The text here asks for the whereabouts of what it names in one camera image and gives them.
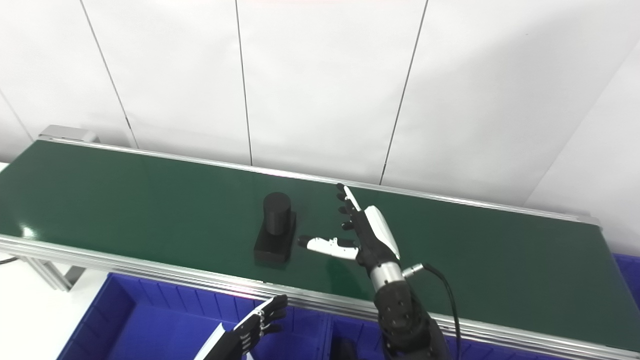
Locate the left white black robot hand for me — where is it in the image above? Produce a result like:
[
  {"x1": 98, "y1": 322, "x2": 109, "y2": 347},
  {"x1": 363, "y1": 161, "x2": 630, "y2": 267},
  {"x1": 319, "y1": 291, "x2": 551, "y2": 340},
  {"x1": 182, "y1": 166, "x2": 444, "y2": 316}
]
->
[{"x1": 194, "y1": 294, "x2": 289, "y2": 360}]

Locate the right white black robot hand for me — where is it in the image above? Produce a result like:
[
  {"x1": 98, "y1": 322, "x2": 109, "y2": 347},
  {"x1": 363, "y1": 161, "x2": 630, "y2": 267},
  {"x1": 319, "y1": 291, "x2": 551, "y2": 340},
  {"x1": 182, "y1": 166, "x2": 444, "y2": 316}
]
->
[{"x1": 297, "y1": 183, "x2": 403, "y2": 273}]

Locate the black block with cylinder part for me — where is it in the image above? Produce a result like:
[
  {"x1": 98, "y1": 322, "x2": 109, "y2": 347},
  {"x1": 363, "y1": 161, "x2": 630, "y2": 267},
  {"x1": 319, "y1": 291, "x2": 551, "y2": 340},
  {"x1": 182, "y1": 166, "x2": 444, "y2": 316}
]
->
[
  {"x1": 253, "y1": 192, "x2": 297, "y2": 266},
  {"x1": 332, "y1": 337, "x2": 358, "y2": 360}
]

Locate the blue plastic bin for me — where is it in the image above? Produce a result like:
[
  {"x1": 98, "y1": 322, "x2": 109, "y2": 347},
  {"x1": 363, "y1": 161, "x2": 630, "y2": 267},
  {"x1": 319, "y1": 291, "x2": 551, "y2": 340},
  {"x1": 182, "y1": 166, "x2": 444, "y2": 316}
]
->
[
  {"x1": 612, "y1": 252, "x2": 640, "y2": 308},
  {"x1": 325, "y1": 315, "x2": 640, "y2": 360},
  {"x1": 57, "y1": 272, "x2": 333, "y2": 360}
]

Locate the green conveyor belt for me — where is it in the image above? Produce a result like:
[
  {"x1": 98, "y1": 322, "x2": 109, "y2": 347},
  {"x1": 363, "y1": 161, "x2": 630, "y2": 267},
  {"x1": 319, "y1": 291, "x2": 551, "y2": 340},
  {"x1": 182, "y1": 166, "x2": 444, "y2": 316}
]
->
[
  {"x1": 0, "y1": 136, "x2": 640, "y2": 360},
  {"x1": 0, "y1": 140, "x2": 640, "y2": 352}
]

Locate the aluminium conveyor support leg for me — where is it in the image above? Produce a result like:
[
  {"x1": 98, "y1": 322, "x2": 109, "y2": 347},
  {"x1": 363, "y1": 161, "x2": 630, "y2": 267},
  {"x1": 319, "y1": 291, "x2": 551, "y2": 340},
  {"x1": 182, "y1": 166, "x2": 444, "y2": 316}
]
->
[{"x1": 22, "y1": 256, "x2": 86, "y2": 292}]

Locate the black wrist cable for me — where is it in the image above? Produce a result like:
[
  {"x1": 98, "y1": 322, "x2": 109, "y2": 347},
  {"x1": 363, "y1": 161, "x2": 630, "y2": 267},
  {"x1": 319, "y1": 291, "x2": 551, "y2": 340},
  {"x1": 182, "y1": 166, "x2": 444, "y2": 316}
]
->
[{"x1": 402, "y1": 263, "x2": 462, "y2": 360}]

